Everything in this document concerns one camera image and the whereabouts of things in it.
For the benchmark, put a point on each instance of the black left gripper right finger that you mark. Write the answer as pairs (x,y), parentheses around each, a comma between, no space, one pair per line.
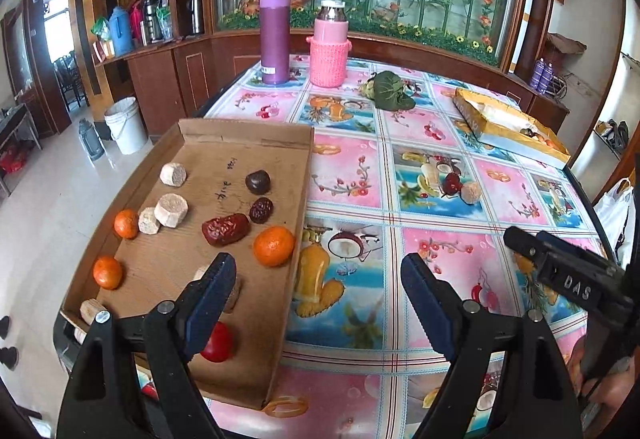
(464,333)

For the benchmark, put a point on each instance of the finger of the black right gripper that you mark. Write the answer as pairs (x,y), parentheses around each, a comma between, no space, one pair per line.
(565,243)
(535,248)

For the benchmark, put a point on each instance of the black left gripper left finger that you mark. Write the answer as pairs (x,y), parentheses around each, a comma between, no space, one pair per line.
(173,332)

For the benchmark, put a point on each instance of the orange tangerine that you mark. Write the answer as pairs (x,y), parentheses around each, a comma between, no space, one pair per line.
(273,246)
(107,272)
(125,224)

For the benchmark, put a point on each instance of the large red jujube date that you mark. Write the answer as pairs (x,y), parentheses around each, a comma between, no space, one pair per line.
(223,231)

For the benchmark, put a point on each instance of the beige cylindrical cake piece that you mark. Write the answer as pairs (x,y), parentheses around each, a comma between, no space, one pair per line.
(173,174)

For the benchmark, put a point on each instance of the right hand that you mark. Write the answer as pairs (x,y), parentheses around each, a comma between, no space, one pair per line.
(610,394)

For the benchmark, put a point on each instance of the red tomato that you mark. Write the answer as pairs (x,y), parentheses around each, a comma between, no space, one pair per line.
(220,346)

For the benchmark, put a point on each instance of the round beige cake ball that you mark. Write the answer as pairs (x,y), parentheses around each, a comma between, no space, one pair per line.
(471,192)

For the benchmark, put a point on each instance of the round dark red fruit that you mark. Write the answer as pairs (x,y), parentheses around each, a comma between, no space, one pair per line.
(452,184)

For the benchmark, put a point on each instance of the floral plastic tablecloth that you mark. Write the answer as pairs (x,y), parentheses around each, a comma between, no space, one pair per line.
(359,365)

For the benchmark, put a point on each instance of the brown cardboard tray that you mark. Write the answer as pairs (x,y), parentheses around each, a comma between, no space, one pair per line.
(218,154)

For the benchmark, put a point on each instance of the purple spray cans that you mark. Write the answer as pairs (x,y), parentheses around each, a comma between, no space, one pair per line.
(542,76)

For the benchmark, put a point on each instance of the dark chestnut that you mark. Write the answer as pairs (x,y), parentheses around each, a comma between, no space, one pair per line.
(258,182)

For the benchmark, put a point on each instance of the grey floor kettle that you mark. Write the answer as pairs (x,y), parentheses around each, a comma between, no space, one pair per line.
(90,140)

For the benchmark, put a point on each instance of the green leaf wrapped dumpling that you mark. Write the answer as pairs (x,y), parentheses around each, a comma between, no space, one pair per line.
(387,91)

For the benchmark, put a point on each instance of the white plastic bucket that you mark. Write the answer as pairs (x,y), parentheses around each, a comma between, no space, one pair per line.
(125,122)

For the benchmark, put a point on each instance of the pink knitted sleeve jar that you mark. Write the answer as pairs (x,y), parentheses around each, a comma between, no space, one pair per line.
(329,45)

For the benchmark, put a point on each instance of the blue thermos jug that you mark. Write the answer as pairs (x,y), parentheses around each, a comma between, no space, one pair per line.
(120,31)

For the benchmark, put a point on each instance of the black thermos flask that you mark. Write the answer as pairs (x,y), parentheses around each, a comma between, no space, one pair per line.
(195,8)

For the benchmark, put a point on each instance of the purple thermos bottle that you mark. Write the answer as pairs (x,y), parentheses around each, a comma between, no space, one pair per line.
(274,17)

